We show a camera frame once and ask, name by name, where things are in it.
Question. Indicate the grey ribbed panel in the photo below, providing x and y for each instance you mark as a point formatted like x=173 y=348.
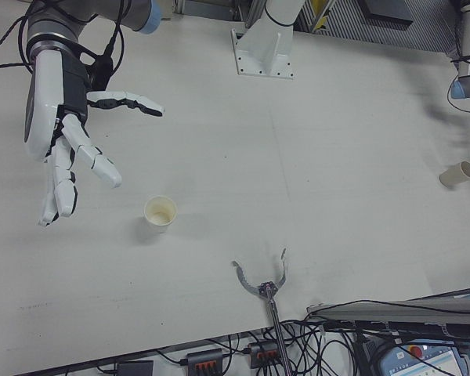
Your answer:
x=427 y=35

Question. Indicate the black orange power strip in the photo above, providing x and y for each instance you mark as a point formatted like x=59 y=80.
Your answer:
x=263 y=354
x=204 y=360

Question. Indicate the robot teach pendant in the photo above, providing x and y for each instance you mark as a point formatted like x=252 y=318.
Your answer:
x=415 y=362

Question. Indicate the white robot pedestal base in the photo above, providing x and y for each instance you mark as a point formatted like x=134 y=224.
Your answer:
x=264 y=55

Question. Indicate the grey claw reacher tool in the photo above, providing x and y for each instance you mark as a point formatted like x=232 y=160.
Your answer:
x=272 y=309

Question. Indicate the black flat box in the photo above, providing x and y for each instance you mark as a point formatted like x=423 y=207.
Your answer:
x=387 y=11

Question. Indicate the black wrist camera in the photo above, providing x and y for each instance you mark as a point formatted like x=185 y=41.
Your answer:
x=102 y=70

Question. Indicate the white paper cup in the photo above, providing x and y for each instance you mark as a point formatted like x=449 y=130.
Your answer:
x=454 y=176
x=160 y=219

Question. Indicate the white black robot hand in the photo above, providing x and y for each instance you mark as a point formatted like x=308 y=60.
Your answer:
x=47 y=98

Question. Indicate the black power adapter box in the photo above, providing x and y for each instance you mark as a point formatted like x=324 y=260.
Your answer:
x=135 y=369

